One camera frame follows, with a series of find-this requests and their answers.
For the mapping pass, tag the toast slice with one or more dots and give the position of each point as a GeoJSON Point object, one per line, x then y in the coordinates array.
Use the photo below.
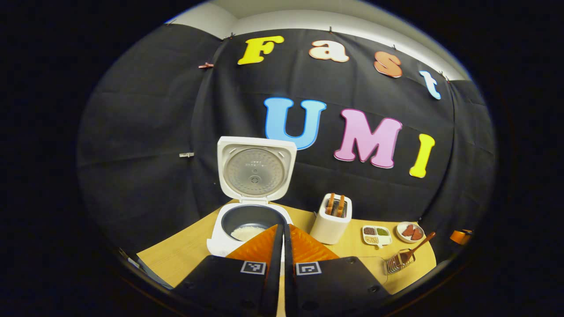
{"type": "Point", "coordinates": [330, 204]}
{"type": "Point", "coordinates": [340, 206]}

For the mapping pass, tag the red meat piece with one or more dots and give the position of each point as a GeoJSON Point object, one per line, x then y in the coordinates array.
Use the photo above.
{"type": "Point", "coordinates": [407, 230]}
{"type": "Point", "coordinates": [417, 234]}

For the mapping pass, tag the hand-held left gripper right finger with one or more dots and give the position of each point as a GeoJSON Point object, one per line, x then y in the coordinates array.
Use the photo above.
{"type": "Point", "coordinates": [289, 281]}

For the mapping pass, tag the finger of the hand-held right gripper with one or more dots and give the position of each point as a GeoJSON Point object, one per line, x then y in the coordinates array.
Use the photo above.
{"type": "Point", "coordinates": [459, 237]}

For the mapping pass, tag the white toaster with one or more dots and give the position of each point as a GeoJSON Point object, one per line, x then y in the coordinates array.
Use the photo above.
{"type": "Point", "coordinates": [328, 229]}

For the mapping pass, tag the copper clip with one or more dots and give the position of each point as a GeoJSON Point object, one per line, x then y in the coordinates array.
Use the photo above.
{"type": "Point", "coordinates": [205, 65]}

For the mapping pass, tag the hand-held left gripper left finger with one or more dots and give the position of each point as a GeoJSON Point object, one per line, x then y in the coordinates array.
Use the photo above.
{"type": "Point", "coordinates": [274, 277]}

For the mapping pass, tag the white round plate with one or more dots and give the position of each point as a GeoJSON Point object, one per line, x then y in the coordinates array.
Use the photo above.
{"type": "Point", "coordinates": [398, 235]}

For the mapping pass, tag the brown beans heap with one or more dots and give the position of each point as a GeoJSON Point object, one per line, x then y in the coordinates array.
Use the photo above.
{"type": "Point", "coordinates": [369, 230]}

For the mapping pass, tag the brown wooden spoon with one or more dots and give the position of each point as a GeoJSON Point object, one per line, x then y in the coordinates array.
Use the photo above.
{"type": "Point", "coordinates": [421, 245]}

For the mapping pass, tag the green beans heap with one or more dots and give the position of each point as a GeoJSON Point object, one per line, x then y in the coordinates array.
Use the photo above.
{"type": "Point", "coordinates": [382, 231]}

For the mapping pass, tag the yellow beans heap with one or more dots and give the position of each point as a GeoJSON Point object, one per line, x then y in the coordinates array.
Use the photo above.
{"type": "Point", "coordinates": [371, 240]}

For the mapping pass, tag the black backdrop cloth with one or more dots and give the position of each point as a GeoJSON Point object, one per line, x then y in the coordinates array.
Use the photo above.
{"type": "Point", "coordinates": [154, 132]}

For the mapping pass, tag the white rice heap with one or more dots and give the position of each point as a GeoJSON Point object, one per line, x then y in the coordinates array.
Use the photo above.
{"type": "Point", "coordinates": [246, 233]}

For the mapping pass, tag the silver clip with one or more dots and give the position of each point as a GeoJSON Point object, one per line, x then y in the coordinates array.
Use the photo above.
{"type": "Point", "coordinates": [186, 155]}

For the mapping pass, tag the white rice cooker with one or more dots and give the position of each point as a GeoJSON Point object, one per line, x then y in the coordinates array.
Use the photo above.
{"type": "Point", "coordinates": [257, 171]}

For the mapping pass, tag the white divided dish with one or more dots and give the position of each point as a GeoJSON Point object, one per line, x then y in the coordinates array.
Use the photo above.
{"type": "Point", "coordinates": [385, 240]}

